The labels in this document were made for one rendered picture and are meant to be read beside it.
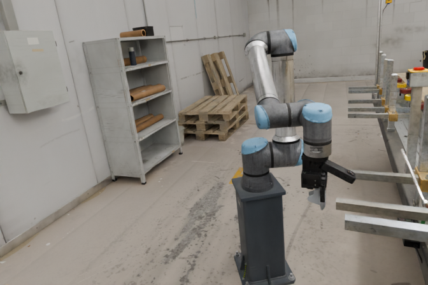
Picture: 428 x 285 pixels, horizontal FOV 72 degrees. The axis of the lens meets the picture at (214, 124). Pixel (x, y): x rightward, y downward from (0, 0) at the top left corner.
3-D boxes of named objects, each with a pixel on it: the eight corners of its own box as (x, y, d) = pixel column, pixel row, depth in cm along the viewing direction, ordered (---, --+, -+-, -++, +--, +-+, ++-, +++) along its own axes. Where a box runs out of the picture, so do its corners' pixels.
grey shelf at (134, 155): (112, 181, 339) (81, 42, 296) (155, 152, 418) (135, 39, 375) (144, 184, 321) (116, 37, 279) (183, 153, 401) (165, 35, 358)
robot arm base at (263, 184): (245, 194, 162) (243, 179, 160) (237, 179, 180) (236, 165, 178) (278, 189, 164) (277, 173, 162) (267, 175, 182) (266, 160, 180)
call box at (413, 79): (409, 89, 128) (410, 70, 126) (406, 86, 134) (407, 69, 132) (428, 88, 125) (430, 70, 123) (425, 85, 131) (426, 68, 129)
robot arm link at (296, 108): (285, 99, 113) (292, 106, 102) (316, 97, 113) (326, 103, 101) (286, 123, 116) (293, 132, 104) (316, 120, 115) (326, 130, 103)
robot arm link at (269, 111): (242, 29, 153) (256, 114, 103) (266, 27, 152) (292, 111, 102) (242, 49, 161) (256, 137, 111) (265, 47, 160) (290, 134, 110)
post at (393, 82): (387, 142, 208) (392, 74, 194) (386, 140, 211) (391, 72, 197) (393, 142, 206) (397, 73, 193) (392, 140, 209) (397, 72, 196)
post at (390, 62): (384, 122, 227) (388, 59, 214) (383, 121, 230) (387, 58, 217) (389, 123, 226) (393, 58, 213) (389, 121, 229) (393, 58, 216)
